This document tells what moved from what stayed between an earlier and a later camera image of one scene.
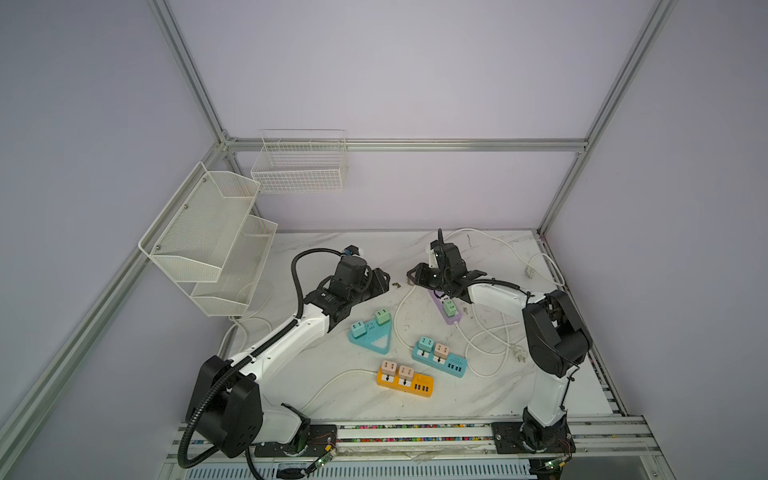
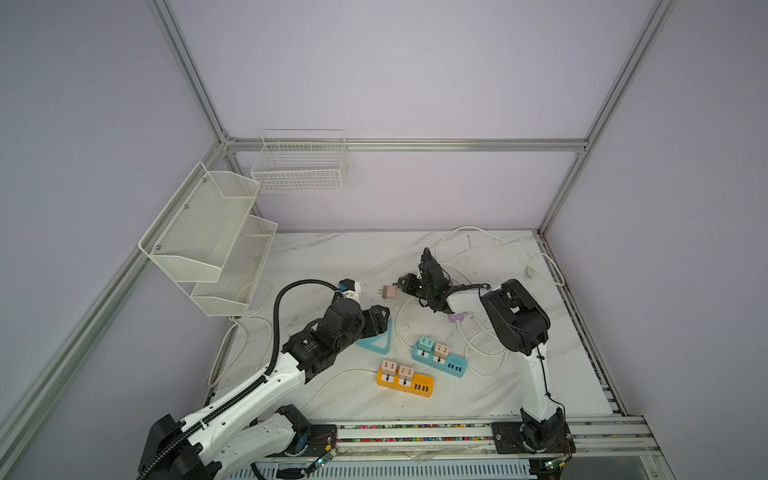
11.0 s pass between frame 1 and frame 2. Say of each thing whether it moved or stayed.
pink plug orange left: stayed
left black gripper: moved
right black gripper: moved
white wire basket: stayed
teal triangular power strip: stayed
